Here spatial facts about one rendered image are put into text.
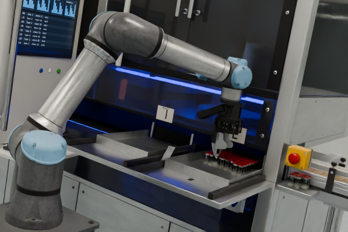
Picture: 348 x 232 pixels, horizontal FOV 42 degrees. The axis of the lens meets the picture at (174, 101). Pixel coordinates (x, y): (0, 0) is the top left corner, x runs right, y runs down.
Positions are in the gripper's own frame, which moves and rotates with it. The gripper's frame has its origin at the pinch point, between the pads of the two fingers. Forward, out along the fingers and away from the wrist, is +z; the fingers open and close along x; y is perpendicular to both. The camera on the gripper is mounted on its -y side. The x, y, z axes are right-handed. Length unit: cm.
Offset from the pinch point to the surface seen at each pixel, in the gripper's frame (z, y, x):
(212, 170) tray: 7.3, 0.3, 0.1
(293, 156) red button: -5.1, 26.8, 7.2
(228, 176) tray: 7.3, 7.2, -0.2
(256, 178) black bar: 5.7, 16.8, 2.6
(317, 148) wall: 69, -90, 471
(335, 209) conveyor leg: 13.6, 40.7, 25.3
